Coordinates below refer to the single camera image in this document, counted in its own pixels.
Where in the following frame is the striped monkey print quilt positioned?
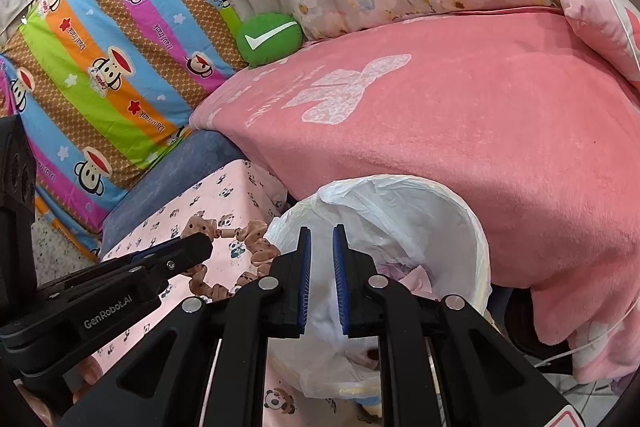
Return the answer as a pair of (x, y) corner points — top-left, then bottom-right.
(0, 0), (251, 259)

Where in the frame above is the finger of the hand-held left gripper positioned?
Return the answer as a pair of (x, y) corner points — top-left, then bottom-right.
(100, 232), (214, 289)

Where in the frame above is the pink and white pillow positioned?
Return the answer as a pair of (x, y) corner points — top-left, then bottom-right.
(550, 0), (640, 84)

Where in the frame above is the blue-grey cushion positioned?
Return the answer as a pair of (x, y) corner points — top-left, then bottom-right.
(102, 129), (251, 254)

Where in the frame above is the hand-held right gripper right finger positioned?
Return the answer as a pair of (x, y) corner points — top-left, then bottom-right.
(332, 224), (586, 427)

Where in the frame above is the small pink cloth piece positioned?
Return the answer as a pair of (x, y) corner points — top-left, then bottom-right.
(377, 263), (434, 296)

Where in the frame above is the pink panda print cloth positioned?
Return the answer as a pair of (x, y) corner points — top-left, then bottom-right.
(75, 159), (353, 427)

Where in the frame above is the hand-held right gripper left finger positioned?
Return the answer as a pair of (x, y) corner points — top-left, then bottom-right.
(57, 227), (313, 427)

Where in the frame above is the green cushion with white tick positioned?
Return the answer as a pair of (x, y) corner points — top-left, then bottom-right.
(236, 13), (304, 68)

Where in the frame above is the pink rabbit print blanket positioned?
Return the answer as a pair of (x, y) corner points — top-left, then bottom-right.
(190, 7), (640, 384)

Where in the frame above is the bin with white plastic bag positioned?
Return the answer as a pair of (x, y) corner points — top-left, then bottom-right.
(264, 174), (494, 401)

